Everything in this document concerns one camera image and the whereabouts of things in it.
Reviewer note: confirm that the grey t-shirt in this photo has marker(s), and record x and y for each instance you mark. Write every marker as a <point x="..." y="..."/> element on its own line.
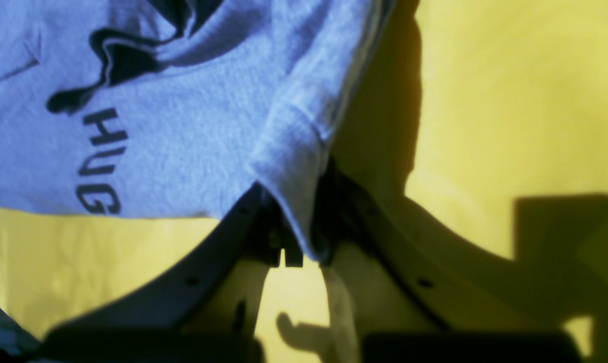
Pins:
<point x="172" y="109"/>

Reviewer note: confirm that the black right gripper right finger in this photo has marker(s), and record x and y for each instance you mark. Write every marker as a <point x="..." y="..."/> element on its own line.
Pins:
<point x="390" y="302"/>

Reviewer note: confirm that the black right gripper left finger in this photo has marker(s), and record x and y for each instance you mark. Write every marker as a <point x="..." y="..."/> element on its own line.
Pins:
<point x="202" y="309"/>

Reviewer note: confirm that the yellow tablecloth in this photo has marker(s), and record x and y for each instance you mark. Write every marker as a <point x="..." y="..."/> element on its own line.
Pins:
<point x="492" y="116"/>

